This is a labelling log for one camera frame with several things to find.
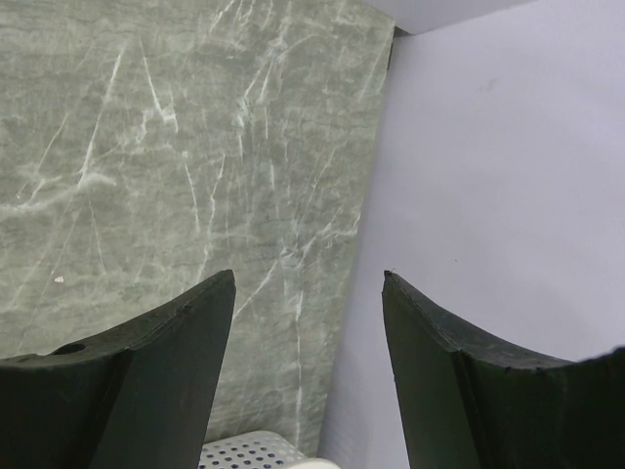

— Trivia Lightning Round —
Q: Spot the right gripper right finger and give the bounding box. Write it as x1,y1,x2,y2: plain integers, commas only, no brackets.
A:
382,272,624,468

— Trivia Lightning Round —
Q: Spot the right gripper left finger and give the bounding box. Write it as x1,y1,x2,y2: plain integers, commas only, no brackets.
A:
1,270,235,468

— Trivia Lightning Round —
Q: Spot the white plastic basket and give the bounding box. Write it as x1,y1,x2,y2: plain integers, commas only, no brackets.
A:
198,431,340,469

